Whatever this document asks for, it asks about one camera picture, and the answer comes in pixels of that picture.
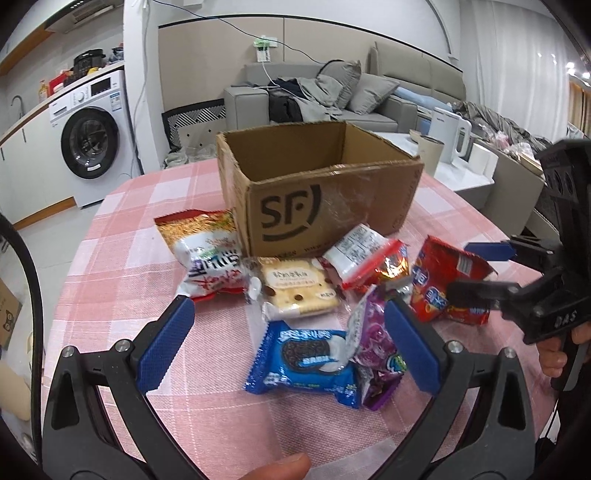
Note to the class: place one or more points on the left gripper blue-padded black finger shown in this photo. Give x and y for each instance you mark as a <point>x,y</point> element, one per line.
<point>478,423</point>
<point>98,421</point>

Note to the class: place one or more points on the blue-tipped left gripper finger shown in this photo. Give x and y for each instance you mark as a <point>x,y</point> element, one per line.
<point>532,252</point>

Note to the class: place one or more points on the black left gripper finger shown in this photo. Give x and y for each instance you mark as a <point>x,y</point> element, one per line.
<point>489,295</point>

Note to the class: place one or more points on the red triangular chip bag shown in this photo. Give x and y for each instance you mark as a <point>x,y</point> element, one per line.
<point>438,265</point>

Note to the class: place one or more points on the purple grape candy bag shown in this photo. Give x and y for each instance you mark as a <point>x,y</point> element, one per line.
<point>379,364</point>

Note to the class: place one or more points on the blue Oreo cookie pack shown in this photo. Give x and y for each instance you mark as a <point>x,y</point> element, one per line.
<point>305,360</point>

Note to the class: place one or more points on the person's right hand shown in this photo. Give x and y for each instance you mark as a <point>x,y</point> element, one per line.
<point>552,358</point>

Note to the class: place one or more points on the person's left thumb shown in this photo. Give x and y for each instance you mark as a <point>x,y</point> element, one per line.
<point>294,467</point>

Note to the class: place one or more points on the white electric kettle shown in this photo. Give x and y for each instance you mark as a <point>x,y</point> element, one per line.
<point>453,131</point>

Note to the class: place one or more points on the red white small snack pack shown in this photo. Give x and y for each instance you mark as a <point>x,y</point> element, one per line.
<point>364,257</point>

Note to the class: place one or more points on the beige cup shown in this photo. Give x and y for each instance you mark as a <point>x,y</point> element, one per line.
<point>429,151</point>

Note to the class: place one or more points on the pink plaid tablecloth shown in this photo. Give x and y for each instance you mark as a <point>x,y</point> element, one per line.
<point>123,276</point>

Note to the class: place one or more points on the clear cracker sandwich pack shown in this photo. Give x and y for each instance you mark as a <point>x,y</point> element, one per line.
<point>288,289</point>

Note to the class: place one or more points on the grey sofa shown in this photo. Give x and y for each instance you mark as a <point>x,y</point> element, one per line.
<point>295,92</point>

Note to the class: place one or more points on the grey cushion right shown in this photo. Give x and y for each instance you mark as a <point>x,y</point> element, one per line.
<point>371,92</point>

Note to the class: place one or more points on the grey cushion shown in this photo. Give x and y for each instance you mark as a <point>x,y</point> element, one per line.
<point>371,92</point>
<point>347,74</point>

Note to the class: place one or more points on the SF cardboard box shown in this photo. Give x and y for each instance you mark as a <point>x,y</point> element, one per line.
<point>294,189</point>

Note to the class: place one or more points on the grey cushion left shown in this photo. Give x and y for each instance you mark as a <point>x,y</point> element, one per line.
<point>347,74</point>

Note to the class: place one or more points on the white red noodle snack bag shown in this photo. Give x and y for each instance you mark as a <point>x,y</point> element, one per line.
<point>206,244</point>

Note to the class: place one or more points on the white washing machine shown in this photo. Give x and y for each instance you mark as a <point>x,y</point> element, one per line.
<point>95,138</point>

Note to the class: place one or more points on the black patterned chair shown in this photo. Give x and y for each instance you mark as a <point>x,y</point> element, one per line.
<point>194,125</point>

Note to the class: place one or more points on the white wall socket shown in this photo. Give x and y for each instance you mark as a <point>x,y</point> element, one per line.
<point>263,46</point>

